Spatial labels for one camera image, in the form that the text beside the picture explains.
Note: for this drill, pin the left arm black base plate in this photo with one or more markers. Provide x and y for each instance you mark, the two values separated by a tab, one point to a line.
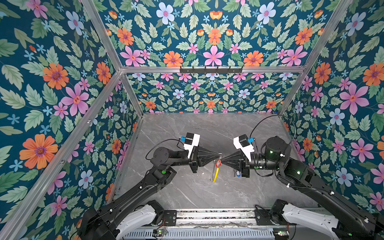
165	218

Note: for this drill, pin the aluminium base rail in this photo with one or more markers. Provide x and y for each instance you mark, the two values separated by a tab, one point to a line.
216	216

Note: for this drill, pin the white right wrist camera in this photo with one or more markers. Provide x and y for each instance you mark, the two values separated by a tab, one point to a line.
245	145

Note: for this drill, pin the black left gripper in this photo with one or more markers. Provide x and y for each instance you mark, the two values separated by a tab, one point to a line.
194	161

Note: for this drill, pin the red key tag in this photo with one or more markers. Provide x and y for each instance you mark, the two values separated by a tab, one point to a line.
218	163

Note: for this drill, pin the black wall hook rack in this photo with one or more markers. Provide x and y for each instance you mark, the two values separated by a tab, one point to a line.
210	70

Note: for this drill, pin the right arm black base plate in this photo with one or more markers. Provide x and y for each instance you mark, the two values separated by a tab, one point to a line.
266	217

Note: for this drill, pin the large black yellow keyring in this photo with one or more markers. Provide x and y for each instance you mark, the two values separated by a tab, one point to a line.
215	173

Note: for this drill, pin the white ventilation grille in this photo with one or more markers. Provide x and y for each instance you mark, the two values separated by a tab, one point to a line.
199	234

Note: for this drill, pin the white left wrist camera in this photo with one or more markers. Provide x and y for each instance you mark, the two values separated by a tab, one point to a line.
190	141

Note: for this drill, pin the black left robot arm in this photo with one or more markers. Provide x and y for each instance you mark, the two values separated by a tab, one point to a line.
127	213

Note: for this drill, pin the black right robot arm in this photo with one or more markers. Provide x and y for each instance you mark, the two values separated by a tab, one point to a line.
345	220

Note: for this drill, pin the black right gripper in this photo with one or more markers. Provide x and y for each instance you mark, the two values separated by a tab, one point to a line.
243	165

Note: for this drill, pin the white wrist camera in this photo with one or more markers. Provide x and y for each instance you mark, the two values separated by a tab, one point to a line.
245	145
190	141

